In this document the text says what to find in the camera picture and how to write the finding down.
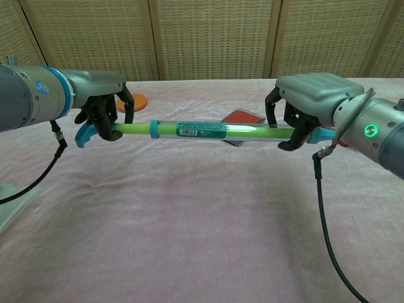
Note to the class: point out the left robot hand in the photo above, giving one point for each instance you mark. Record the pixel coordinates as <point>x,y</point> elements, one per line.
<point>94,85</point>

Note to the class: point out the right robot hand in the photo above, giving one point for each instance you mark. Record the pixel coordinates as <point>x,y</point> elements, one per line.
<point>315,91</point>

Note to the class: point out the clear plastic tube with label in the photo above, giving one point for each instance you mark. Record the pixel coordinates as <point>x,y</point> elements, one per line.
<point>189,130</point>

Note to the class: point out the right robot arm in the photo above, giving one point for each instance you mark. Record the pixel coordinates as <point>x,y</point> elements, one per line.
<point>378,142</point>

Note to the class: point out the woven folding screen panel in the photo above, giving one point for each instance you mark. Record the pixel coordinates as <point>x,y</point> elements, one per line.
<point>328,38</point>
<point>214,38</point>
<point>391,44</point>
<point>94,38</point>
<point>15,31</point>

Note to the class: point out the orange plastic disc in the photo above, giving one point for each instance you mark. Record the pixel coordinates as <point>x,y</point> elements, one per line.
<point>140,102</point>

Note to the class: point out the red ink pad case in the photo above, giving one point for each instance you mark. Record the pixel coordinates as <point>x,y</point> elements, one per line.
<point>243,116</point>

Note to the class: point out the pink fleece table cloth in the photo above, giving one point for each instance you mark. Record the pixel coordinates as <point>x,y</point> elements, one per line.
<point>189,227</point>

